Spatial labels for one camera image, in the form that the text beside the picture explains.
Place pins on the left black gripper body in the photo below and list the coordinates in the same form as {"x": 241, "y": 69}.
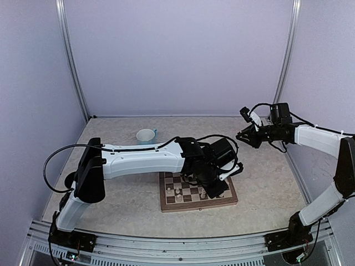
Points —
{"x": 206, "y": 180}

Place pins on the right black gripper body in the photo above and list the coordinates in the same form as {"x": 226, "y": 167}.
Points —
{"x": 257, "y": 141}

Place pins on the white chess king piece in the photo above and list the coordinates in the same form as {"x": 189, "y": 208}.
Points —
{"x": 203, "y": 195}

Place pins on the white chess rook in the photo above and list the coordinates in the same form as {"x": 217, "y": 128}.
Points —
{"x": 178, "y": 198}

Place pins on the wooden chess board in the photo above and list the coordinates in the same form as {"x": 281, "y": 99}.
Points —
{"x": 191, "y": 195}

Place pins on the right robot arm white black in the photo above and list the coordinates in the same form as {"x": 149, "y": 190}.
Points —
{"x": 272, "y": 123}

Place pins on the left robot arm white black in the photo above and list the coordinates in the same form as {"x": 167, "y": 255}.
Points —
{"x": 209, "y": 164}

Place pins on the light blue mug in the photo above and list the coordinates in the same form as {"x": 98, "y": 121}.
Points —
{"x": 146, "y": 136}

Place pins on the black ribbed cup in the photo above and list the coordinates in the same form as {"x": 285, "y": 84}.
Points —
{"x": 70, "y": 181}

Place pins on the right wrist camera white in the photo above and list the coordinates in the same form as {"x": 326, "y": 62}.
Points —
{"x": 252, "y": 117}

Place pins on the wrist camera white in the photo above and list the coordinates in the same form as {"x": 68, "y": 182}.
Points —
{"x": 230, "y": 169}
{"x": 252, "y": 117}

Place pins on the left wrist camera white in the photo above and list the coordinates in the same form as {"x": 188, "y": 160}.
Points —
{"x": 230, "y": 169}

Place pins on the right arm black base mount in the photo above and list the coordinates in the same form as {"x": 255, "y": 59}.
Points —
{"x": 284, "y": 239}

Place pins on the aluminium front rail frame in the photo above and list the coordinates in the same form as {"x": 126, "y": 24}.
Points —
{"x": 115, "y": 249}

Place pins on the right aluminium corner post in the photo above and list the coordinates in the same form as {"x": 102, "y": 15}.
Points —
{"x": 295, "y": 14}

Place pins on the aluminium corner post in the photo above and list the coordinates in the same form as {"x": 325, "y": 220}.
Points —
{"x": 63, "y": 24}
{"x": 295, "y": 14}

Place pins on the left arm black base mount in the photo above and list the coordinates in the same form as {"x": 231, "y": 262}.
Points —
{"x": 74, "y": 240}

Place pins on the left aluminium corner post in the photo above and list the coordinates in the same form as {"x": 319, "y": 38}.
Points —
{"x": 63, "y": 24}

